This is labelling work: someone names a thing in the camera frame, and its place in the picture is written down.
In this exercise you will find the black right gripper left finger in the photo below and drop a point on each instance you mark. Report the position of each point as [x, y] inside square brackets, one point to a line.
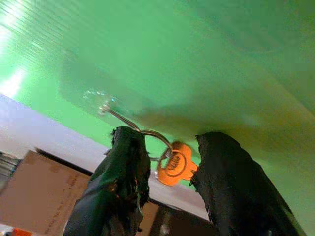
[115, 177]

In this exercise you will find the brown cardboard box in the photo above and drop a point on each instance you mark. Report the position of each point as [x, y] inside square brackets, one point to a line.
[39, 191]

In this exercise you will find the orange-headed key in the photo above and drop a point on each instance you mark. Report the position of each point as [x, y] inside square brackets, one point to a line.
[178, 164]

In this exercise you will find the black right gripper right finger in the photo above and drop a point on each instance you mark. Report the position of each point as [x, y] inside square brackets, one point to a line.
[231, 182]

